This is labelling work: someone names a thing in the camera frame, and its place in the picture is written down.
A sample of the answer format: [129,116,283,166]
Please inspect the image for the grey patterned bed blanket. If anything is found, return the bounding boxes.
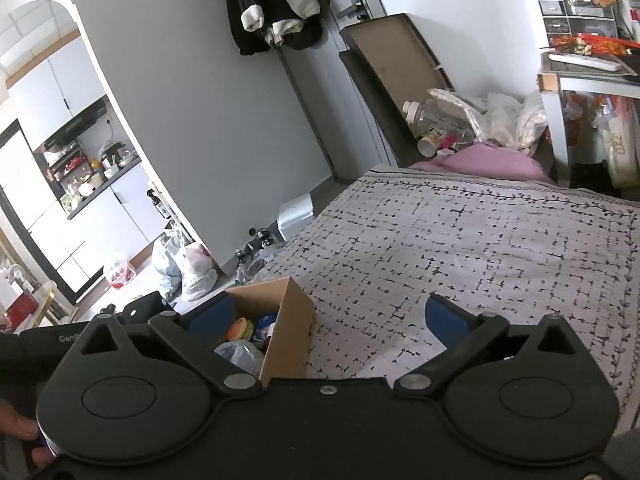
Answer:
[260,169,640,411]

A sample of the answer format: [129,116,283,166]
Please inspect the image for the grey door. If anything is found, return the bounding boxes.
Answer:
[277,0,401,183]

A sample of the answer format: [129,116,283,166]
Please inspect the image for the white plastic bag red print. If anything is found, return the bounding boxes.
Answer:
[179,241,220,302]

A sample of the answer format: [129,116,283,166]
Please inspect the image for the white desk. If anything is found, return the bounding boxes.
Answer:
[536,50,640,188]

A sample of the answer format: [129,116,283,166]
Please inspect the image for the black and white hanging clothes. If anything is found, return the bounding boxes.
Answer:
[221,0,333,56]

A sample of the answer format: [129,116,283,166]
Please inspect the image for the white square box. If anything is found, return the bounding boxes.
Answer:
[276,192,317,241]

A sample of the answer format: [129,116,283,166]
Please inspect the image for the black stool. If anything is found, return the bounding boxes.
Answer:
[117,290,173,326]

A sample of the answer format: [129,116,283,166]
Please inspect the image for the red box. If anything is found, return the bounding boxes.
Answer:
[4,292,38,331]

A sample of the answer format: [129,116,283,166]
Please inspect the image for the red packet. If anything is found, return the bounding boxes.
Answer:
[550,32,640,56]

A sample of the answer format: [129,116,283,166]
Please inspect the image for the cardboard box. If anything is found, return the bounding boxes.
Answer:
[225,276,317,381]

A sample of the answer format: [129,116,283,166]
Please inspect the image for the grey-white plastic bag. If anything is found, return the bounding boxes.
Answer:
[150,232,187,298]

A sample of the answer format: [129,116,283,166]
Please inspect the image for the person's left hand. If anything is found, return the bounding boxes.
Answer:
[0,399,53,467]

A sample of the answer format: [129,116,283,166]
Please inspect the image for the kitchen counter with cookware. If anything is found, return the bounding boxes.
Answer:
[42,137,143,221]

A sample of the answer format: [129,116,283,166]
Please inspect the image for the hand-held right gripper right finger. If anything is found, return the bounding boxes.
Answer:
[395,294,598,401]

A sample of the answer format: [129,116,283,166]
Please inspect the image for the white remote control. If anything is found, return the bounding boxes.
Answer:
[547,51,623,72]

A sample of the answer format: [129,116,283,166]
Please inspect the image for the metal door handle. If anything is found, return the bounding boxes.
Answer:
[336,0,372,22]

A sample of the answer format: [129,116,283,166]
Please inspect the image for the large clear plastic bottle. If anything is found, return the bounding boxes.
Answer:
[402,97,476,148]

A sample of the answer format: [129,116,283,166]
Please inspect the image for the pile of clear plastic bags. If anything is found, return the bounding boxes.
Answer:
[427,87,551,151]

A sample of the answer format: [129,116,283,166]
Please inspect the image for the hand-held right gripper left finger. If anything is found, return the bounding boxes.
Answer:
[70,292,263,401]

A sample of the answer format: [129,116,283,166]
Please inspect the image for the red and white snack bag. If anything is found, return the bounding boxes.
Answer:
[104,252,137,291]

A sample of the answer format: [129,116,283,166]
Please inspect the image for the grey drawer organizer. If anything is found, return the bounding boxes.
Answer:
[532,0,618,41]

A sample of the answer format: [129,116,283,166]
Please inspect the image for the white printed paper pack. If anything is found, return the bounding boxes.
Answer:
[597,95,640,188]

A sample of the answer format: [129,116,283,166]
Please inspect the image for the pink pillow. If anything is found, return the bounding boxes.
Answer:
[407,141,558,183]

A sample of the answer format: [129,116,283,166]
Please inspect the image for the clear crumpled plastic bag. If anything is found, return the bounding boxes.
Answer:
[235,252,281,283]

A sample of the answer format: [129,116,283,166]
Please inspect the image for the burger plush toy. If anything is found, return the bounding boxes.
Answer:
[226,318,255,343]

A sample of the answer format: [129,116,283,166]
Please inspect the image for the paper cup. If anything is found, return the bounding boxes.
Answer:
[416,132,446,157]

